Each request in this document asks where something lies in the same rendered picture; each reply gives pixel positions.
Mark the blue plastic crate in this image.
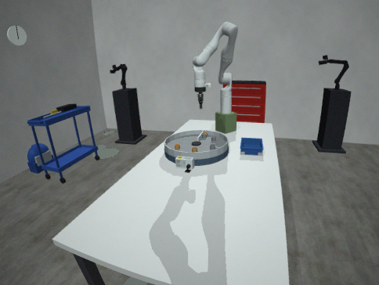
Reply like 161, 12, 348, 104
240, 138, 263, 156

